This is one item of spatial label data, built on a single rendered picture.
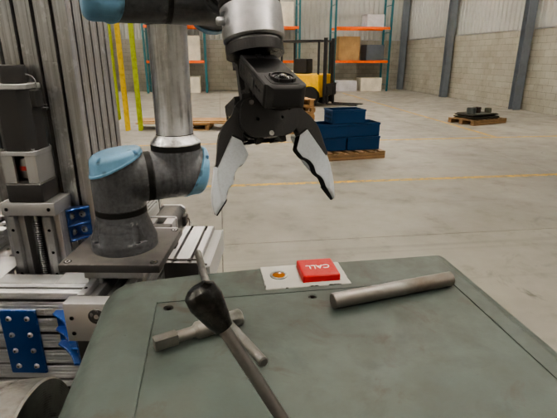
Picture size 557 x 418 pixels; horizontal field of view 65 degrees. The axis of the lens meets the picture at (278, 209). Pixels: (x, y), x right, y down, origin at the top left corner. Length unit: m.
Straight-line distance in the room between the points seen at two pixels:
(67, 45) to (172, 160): 0.38
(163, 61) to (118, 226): 0.37
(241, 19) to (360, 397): 0.43
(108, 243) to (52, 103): 0.39
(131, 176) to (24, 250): 0.41
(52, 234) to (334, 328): 0.83
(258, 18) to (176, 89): 0.51
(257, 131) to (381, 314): 0.30
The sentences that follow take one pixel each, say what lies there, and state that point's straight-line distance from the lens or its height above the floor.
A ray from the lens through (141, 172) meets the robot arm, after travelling 1.02.
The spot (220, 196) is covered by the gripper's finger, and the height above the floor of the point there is 1.44.
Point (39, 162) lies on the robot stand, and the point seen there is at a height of 1.35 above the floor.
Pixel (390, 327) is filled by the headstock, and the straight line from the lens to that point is 0.61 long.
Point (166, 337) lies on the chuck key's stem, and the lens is 0.56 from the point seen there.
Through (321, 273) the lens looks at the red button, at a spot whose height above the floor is 1.27.
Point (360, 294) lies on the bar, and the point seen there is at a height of 1.27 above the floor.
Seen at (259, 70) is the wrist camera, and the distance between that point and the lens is 0.49.
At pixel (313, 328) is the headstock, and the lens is 0.59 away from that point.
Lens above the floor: 1.59
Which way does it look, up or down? 19 degrees down
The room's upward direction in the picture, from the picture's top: straight up
